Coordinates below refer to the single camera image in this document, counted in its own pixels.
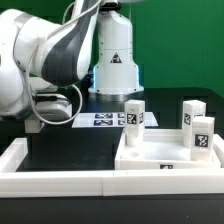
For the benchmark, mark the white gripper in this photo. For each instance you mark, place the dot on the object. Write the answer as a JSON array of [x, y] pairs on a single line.
[[53, 107]]

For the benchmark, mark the white square table top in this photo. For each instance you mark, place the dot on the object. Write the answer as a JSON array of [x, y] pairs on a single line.
[[160, 149]]

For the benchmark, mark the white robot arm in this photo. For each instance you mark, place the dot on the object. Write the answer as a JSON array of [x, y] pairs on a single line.
[[61, 54]]

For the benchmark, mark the white marker tag sheet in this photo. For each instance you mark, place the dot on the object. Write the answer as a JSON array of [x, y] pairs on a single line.
[[108, 119]]

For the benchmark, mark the white u-shaped obstacle fence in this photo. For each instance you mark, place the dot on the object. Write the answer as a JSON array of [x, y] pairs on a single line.
[[15, 184]]

